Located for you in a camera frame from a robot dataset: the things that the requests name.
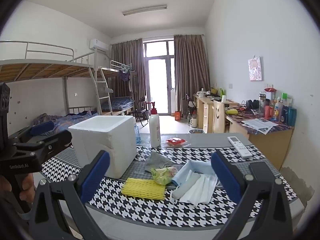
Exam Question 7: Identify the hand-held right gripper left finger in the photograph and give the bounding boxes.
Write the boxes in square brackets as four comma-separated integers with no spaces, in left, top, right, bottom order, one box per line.
[29,150,111,240]

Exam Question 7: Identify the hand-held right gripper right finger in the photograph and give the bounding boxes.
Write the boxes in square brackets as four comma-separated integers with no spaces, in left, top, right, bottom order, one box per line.
[211,151,304,240]

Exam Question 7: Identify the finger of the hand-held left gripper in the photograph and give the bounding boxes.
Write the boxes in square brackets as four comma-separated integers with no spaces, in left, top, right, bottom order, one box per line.
[7,121,55,144]
[12,130,73,164]

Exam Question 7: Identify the white face masks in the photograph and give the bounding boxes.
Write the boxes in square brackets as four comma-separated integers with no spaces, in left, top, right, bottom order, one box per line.
[179,174,218,207]

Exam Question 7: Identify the blue face mask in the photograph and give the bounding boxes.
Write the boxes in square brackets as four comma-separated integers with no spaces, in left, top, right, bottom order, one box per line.
[171,159,218,187]

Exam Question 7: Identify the white foam box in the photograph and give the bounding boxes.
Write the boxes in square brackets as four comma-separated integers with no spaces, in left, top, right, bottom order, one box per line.
[68,115,137,180]

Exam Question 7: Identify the yellow foam net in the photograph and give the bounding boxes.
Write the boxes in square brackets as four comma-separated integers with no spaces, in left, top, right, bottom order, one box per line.
[121,177,166,201]

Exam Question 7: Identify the green plastic packet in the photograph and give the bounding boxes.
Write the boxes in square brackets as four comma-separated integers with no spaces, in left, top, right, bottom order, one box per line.
[151,166,178,186]

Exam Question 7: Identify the grey knitted cloth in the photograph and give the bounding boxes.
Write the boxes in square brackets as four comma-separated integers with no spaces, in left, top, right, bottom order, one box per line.
[144,151,173,173]

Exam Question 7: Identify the person's left hand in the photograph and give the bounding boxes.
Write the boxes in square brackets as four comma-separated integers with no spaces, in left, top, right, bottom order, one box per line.
[0,173,36,205]

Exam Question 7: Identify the blue orange quilt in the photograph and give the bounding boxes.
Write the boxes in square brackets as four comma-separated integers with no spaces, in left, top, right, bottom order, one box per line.
[32,110,99,136]

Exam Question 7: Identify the white remote control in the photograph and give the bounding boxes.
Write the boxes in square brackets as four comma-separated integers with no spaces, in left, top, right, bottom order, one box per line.
[227,136,253,159]

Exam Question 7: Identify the black smartphone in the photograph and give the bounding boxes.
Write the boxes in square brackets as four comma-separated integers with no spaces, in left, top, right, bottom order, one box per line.
[248,161,275,180]

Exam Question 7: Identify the wooden desk with patterned cover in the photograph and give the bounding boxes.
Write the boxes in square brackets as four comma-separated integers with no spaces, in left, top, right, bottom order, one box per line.
[225,110,294,168]

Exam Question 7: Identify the grey metal bunk bed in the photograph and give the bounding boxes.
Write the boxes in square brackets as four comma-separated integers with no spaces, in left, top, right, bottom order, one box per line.
[0,41,110,140]
[96,60,137,117]

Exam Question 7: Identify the red snack packet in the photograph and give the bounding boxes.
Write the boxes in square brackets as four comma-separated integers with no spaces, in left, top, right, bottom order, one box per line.
[164,137,190,147]

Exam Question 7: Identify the wooden smiley chair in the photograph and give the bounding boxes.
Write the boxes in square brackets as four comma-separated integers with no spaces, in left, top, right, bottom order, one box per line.
[212,100,225,133]

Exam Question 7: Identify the houndstooth table mat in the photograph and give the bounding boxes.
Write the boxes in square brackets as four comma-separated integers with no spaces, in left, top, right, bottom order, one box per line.
[41,133,299,232]

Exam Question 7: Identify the printed paper sheets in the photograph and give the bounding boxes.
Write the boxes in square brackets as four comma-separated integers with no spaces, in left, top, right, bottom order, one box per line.
[241,118,278,134]

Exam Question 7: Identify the grey metal bed ladder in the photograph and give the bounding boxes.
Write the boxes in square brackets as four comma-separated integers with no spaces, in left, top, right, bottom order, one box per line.
[94,67,113,116]

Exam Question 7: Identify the clear plastic bottles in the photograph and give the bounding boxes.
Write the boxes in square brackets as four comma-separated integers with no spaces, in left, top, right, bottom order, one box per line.
[187,112,198,128]

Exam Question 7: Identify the wooden desk with drawers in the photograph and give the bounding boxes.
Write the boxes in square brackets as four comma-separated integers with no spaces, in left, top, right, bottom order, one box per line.
[194,94,240,133]

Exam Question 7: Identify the blue plaid mattress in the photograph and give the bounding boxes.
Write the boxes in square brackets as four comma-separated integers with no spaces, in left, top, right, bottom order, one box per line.
[110,96,135,112]

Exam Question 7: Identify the white pump lotion bottle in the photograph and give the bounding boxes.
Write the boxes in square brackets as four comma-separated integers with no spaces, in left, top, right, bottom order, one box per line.
[147,101,161,148]

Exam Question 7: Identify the black headphones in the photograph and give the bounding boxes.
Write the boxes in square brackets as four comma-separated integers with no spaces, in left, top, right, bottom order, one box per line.
[245,99,260,110]

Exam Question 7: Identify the black folded trolley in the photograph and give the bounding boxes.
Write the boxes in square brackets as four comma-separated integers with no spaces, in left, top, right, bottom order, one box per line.
[182,94,197,118]

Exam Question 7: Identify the black folding chair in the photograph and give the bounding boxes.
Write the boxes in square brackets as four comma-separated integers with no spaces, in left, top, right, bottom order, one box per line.
[134,96,150,127]

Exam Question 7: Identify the steel thermos flask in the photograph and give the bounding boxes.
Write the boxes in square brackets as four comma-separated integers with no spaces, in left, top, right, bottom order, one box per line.
[259,92,267,114]

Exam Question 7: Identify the white spray bottle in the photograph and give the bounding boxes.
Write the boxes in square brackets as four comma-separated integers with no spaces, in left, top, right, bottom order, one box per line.
[274,100,283,120]

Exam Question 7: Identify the dark blue bottle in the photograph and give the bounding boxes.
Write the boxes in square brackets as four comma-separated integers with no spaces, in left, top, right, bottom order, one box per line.
[279,105,289,123]

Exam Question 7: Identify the teal bottle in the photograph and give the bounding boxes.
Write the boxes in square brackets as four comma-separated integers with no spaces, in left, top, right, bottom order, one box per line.
[287,107,297,126]

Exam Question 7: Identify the purple hanging clothes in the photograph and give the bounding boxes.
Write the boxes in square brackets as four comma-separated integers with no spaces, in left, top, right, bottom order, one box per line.
[118,69,132,83]

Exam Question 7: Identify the white air conditioner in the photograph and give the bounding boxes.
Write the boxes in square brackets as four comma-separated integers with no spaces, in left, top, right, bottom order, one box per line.
[89,39,110,51]

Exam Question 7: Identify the brown curtain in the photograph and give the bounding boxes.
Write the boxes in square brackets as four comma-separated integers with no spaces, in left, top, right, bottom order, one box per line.
[174,34,210,117]
[111,39,147,110]

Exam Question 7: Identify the glass balcony door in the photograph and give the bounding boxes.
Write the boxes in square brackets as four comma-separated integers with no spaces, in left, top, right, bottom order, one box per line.
[143,39,175,115]

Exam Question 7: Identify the ceiling tube light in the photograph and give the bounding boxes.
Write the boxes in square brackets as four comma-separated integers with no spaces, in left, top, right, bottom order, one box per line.
[122,4,167,16]

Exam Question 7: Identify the pink cartoon wall picture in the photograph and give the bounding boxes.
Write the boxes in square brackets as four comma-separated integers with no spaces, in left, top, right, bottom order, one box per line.
[248,56,264,82]

